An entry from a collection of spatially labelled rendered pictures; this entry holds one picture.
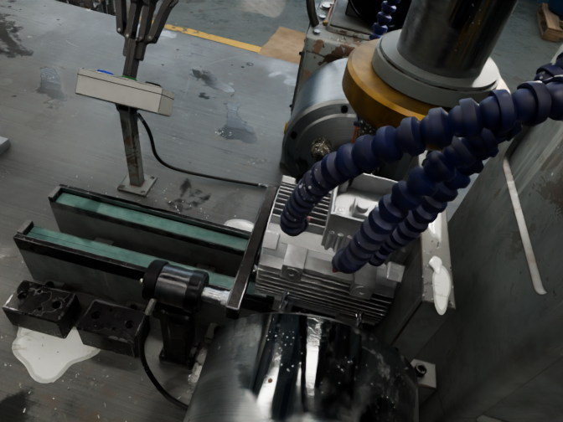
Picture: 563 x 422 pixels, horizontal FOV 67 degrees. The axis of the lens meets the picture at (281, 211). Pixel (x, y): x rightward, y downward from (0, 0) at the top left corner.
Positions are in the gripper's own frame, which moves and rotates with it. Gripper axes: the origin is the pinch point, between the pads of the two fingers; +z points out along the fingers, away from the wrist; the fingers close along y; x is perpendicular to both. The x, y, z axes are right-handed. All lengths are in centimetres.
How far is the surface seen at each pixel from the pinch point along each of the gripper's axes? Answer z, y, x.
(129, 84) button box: 5.2, 1.9, -3.5
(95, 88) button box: 7.4, -4.6, -3.5
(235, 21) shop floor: -84, -52, 287
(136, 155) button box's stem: 19.1, 1.3, 7.9
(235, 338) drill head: 30, 36, -43
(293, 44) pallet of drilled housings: -65, 5, 239
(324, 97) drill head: -0.5, 38.7, -7.0
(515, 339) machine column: 25, 67, -35
